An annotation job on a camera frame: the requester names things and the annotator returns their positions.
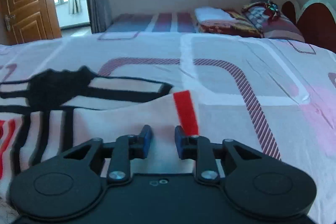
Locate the dark red headboard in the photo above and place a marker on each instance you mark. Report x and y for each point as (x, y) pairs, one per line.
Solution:
(316, 21)

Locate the striped white black red sweater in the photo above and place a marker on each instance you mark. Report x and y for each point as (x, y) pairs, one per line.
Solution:
(54, 111)

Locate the folded red patterned blanket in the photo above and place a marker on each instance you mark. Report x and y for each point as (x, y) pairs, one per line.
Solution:
(226, 22)

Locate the patterned white pink bedsheet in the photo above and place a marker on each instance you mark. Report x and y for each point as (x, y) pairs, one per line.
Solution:
(269, 103)

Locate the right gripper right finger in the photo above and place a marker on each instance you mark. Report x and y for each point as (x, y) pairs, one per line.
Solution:
(202, 152)

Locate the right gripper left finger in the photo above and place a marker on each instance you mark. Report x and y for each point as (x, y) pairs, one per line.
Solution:
(125, 149)

